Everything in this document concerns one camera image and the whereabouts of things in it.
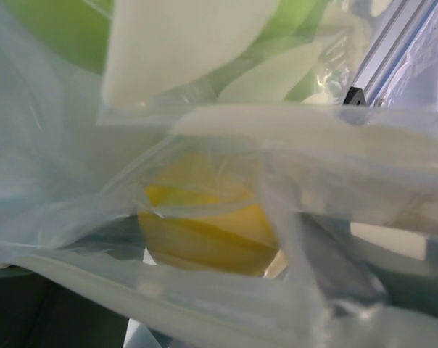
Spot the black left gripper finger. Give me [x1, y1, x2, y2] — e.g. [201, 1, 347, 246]
[0, 266, 128, 347]

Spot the yellow fake lemon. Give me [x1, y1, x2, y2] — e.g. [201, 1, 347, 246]
[137, 152, 280, 277]

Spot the clear polka dot zip bag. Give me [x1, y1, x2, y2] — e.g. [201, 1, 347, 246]
[0, 1, 438, 347]

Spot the green fake food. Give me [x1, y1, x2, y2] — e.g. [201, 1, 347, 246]
[5, 1, 328, 108]

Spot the aluminium front frame rail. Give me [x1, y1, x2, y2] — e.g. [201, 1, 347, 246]
[343, 1, 438, 111]

